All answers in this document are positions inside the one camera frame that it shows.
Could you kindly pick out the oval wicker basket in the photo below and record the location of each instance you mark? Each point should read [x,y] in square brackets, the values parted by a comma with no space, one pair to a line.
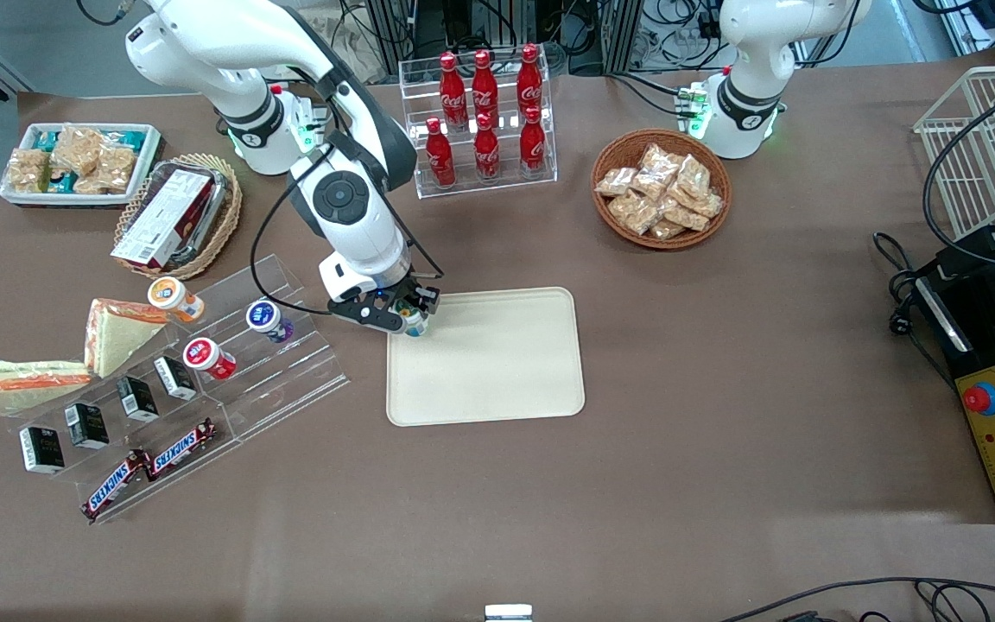
[228,216]

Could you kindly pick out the round brown wicker basket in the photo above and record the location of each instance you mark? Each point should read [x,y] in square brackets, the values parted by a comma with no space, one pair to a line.
[614,151]

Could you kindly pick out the white plastic bin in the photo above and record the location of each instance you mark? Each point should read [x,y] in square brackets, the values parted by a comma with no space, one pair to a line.
[149,155]

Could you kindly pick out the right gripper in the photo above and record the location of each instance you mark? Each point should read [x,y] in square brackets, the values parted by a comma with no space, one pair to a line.
[404,295]

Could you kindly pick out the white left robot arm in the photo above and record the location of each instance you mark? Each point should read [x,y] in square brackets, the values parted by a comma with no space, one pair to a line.
[752,78]

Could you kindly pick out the small black carton box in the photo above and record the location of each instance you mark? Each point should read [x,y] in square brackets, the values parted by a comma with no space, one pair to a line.
[137,399]
[86,426]
[41,449]
[175,378]

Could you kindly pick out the red gum bottle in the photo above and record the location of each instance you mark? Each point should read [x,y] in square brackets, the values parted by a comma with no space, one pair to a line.
[202,354]

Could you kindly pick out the black control box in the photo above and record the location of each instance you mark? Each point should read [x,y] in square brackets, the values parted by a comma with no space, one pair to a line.
[981,320]

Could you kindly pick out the blue gum bottle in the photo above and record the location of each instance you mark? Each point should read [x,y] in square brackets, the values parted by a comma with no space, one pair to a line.
[264,316]

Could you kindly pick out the clear acrylic bottle stand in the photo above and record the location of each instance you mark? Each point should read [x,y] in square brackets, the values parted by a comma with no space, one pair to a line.
[506,177]

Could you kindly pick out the clear rice cracker packet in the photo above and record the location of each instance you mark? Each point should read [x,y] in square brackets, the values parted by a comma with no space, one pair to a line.
[28,170]
[115,168]
[79,149]

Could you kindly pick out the clear brown snack packet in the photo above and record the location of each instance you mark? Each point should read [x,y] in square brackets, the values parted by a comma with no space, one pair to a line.
[693,177]
[633,212]
[657,164]
[616,181]
[687,216]
[667,229]

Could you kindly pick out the clear acrylic tiered display stand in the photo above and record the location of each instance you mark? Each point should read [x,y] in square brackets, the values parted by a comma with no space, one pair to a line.
[290,380]

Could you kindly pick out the cream rectangular tray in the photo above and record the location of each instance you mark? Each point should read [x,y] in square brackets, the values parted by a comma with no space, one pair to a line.
[489,371]

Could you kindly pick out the green gum bottle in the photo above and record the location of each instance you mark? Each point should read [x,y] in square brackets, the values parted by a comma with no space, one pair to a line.
[415,326]

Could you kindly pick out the orange gum bottle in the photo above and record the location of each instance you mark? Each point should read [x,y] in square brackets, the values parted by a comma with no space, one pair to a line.
[167,294]

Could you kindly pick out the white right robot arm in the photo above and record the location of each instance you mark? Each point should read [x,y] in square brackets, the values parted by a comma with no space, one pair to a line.
[351,225]

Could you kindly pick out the black plastic food tray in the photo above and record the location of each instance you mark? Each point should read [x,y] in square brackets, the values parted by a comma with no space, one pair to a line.
[219,186]

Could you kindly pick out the Snickers chocolate bar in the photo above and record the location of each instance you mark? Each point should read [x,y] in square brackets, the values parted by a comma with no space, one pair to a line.
[180,449]
[115,485]

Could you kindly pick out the red and white cookie box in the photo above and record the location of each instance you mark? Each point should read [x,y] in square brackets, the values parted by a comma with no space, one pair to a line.
[161,220]

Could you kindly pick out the small white device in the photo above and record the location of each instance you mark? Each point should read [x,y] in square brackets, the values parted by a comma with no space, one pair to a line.
[508,612]

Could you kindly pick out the teal snack packet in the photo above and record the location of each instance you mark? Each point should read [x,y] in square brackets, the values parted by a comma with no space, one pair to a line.
[47,138]
[63,181]

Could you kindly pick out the red cola bottle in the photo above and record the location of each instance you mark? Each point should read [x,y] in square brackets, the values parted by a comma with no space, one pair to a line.
[533,142]
[453,95]
[484,86]
[529,82]
[486,151]
[440,160]

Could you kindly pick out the wrapped triangular sandwich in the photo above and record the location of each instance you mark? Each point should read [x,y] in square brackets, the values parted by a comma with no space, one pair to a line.
[117,337]
[27,384]

